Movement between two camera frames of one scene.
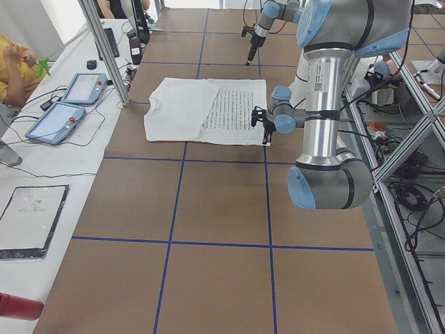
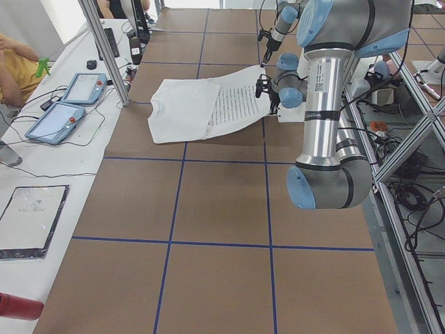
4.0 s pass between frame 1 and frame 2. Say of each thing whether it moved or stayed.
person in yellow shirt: stayed
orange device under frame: stayed
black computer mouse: stayed
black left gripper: moved
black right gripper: moved
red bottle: stayed
